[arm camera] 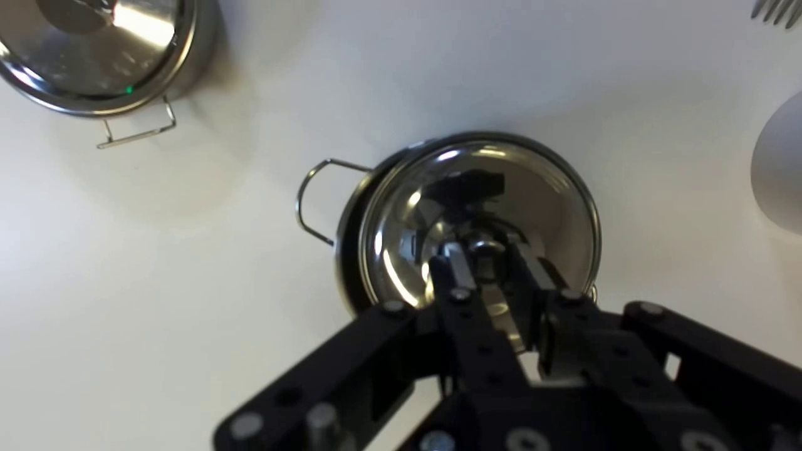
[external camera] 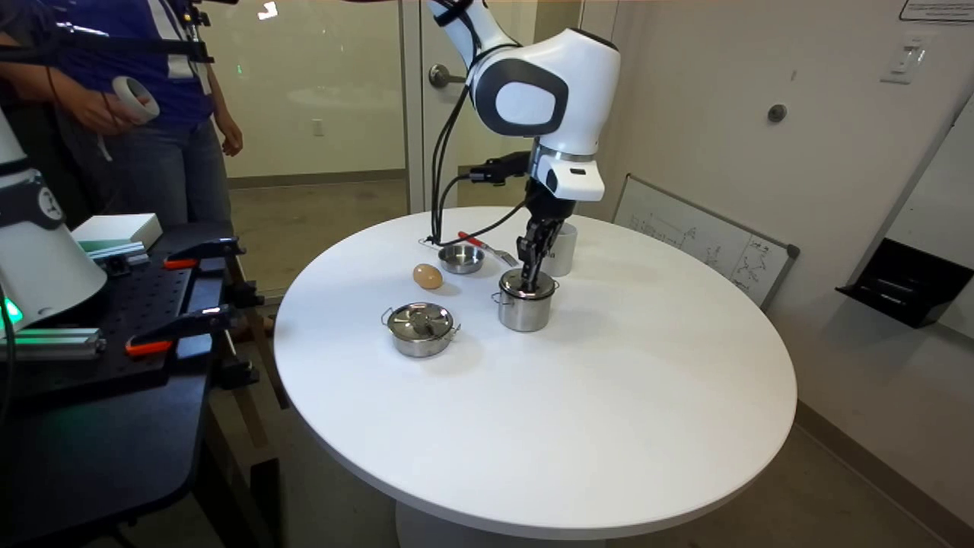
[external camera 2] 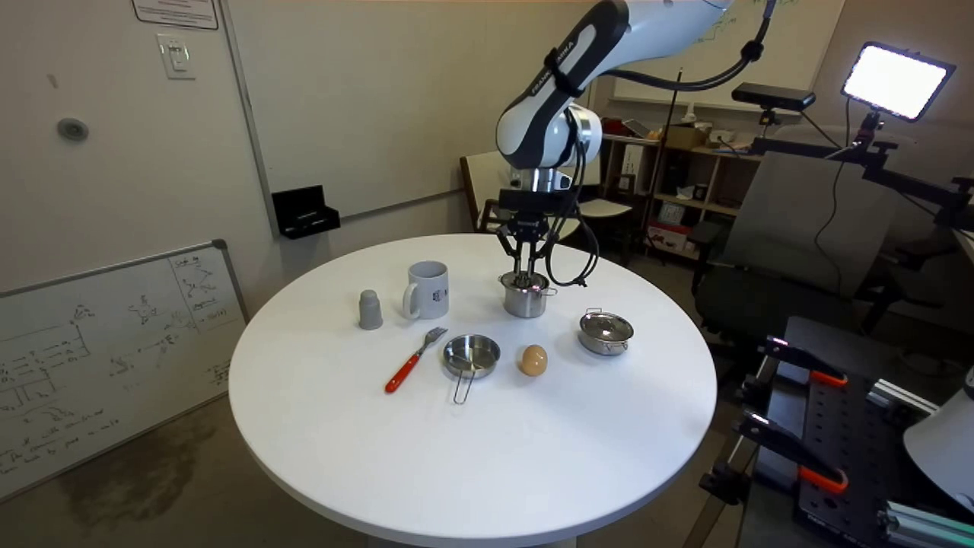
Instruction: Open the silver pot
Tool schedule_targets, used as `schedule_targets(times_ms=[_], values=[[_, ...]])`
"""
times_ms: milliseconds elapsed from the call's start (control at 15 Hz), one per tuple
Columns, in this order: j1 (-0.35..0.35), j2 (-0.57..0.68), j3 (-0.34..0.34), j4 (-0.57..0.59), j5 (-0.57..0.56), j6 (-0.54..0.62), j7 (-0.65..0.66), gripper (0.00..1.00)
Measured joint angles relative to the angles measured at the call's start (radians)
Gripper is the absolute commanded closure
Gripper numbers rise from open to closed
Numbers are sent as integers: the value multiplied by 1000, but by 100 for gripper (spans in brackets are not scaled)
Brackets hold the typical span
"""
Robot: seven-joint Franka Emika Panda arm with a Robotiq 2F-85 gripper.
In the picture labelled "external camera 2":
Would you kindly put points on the black stereo camera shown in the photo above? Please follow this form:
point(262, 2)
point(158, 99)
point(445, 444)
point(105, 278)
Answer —
point(774, 96)

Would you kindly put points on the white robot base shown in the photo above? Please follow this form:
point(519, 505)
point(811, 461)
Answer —
point(943, 444)

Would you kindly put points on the cardboard box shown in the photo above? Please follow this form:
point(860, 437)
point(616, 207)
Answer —
point(689, 133)

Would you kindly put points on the whiteboard leaning on wall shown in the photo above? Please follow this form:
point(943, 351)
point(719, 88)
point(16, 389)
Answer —
point(101, 366)

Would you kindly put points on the small silver strainer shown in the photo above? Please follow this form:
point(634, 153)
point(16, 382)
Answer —
point(470, 357)

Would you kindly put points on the black wall tray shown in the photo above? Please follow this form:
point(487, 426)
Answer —
point(305, 210)

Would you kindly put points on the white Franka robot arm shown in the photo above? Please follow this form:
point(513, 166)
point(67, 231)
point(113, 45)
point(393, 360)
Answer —
point(551, 96)

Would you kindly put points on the LED light panel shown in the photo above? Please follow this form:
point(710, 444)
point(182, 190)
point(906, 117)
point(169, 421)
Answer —
point(896, 81)

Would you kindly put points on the white light switch plate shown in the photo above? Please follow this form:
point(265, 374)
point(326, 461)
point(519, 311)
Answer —
point(176, 55)

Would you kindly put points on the white mug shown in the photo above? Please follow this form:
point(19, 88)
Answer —
point(431, 291)

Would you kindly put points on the white wall sign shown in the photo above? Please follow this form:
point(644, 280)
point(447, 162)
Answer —
point(175, 9)

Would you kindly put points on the small grey cup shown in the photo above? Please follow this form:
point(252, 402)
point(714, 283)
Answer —
point(368, 309)

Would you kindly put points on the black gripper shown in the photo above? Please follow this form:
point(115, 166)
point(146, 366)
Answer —
point(533, 214)

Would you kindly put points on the aluminium rail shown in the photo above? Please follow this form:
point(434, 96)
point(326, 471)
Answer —
point(922, 524)
point(903, 393)

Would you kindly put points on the dark round wall fixture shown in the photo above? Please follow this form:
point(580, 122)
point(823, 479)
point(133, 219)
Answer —
point(72, 127)

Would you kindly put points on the tan egg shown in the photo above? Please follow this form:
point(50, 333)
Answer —
point(533, 360)

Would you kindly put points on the large wall whiteboard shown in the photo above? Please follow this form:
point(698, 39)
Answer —
point(406, 93)

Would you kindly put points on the wooden shelf unit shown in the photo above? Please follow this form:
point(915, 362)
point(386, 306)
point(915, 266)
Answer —
point(710, 172)

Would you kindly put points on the thin black pole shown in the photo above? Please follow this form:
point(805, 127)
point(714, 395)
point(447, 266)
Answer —
point(671, 131)

